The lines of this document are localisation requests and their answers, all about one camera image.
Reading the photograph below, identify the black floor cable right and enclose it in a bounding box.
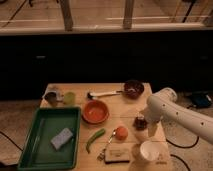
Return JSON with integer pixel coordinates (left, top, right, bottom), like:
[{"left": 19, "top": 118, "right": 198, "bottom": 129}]
[{"left": 165, "top": 134, "right": 200, "bottom": 171}]

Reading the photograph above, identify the green plastic cup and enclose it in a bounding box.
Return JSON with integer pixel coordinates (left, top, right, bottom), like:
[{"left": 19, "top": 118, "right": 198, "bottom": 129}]
[{"left": 63, "top": 92, "right": 75, "bottom": 106}]

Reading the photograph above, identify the orange red bowl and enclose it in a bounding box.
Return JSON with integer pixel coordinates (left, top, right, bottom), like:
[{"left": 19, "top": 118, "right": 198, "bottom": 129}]
[{"left": 82, "top": 100, "right": 109, "bottom": 124}]

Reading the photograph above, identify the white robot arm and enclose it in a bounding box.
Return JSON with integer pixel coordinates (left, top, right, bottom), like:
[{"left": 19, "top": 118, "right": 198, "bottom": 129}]
[{"left": 143, "top": 87, "right": 213, "bottom": 145}]

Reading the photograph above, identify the dark purple grape bunch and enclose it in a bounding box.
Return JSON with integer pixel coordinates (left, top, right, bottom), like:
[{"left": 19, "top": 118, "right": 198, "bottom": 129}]
[{"left": 133, "top": 117, "right": 148, "bottom": 131}]

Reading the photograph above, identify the green plastic tray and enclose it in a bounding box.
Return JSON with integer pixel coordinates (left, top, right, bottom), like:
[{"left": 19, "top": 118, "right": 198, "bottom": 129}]
[{"left": 18, "top": 107, "right": 81, "bottom": 171}]

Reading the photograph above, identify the green chili pepper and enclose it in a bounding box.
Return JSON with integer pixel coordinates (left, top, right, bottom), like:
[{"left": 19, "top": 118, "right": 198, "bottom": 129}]
[{"left": 86, "top": 128, "right": 106, "bottom": 154}]

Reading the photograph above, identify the black floor cable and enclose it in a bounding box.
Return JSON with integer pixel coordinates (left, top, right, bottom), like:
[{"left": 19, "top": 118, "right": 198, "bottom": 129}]
[
  {"left": 165, "top": 134, "right": 200, "bottom": 171},
  {"left": 0, "top": 131, "right": 24, "bottom": 152}
]

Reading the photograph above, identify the small tan box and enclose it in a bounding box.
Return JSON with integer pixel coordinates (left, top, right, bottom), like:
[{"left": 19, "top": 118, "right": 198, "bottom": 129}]
[{"left": 104, "top": 148, "right": 130, "bottom": 164}]

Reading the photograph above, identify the metal fork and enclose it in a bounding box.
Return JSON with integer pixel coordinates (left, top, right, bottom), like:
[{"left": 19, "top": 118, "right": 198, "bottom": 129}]
[{"left": 97, "top": 130, "right": 116, "bottom": 161}]

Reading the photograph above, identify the black floor cable left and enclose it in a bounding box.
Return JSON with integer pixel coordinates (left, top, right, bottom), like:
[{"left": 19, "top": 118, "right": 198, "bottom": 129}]
[{"left": 0, "top": 131, "right": 24, "bottom": 152}]

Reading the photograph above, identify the dark maroon bowl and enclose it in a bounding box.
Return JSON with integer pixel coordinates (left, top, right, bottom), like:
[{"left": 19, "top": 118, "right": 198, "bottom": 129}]
[{"left": 124, "top": 80, "right": 144, "bottom": 99}]

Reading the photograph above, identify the orange fruit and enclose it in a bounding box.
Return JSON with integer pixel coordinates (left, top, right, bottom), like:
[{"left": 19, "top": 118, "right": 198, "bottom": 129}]
[{"left": 115, "top": 126, "right": 128, "bottom": 141}]

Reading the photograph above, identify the blue grey sponge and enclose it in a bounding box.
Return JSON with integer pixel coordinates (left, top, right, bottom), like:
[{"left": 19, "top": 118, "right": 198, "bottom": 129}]
[{"left": 51, "top": 128, "right": 73, "bottom": 150}]

